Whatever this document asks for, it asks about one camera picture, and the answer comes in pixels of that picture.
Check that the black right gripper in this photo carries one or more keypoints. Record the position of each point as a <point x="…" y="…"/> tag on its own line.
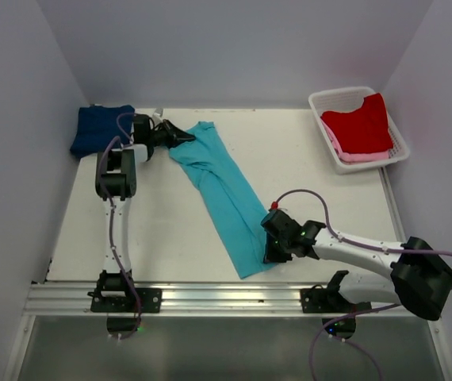
<point x="271" y="256"/>

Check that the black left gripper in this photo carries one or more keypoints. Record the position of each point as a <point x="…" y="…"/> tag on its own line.
<point x="176" y="137"/>

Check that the turquoise t shirt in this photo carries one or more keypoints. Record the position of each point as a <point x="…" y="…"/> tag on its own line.
<point x="232" y="204"/>

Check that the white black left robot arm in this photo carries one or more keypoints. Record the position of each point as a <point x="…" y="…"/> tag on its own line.
<point x="115" y="185"/>

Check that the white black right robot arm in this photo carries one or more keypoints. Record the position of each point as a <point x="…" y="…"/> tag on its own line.
<point x="409" y="274"/>

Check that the folded navy blue t shirt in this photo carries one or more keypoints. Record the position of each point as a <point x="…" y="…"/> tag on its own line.
<point x="98" y="125"/>

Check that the pink t shirt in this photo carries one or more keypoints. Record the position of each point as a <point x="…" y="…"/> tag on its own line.
<point x="353" y="158"/>

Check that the red t shirt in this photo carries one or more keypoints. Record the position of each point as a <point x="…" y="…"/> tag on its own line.
<point x="364" y="130"/>

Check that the white plastic laundry basket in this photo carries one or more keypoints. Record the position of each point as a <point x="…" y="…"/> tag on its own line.
<point x="344" y="100"/>

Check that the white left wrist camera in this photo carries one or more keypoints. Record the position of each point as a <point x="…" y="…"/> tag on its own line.
<point x="158" y="113"/>

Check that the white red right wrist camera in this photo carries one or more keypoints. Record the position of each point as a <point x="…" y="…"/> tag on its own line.
<point x="275" y="205"/>

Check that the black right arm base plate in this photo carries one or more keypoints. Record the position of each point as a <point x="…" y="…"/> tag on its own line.
<point x="321" y="300"/>

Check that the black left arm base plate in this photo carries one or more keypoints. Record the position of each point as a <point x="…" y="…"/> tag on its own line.
<point x="113" y="295"/>

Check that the aluminium mounting rail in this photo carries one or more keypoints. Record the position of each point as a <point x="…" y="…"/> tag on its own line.
<point x="174" y="246"/>

